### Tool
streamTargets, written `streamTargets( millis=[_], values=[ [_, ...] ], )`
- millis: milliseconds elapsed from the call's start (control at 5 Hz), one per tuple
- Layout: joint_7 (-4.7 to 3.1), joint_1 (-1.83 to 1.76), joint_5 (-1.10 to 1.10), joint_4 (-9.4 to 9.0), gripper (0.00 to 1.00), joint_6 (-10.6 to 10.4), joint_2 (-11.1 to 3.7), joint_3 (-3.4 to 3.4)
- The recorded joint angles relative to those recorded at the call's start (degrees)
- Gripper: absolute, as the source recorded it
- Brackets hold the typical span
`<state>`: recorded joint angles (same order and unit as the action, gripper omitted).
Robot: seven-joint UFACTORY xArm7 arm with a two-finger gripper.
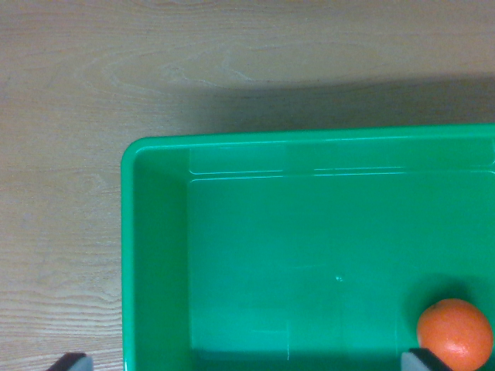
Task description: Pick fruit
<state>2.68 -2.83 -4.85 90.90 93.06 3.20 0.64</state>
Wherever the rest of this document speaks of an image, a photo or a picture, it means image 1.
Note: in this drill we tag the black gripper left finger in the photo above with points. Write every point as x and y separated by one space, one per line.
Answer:
73 363

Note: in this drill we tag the green plastic bin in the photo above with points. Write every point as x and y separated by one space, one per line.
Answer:
294 247

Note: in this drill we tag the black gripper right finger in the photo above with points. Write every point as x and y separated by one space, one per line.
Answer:
419 361

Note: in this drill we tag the orange mandarin fruit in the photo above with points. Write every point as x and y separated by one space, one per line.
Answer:
456 330

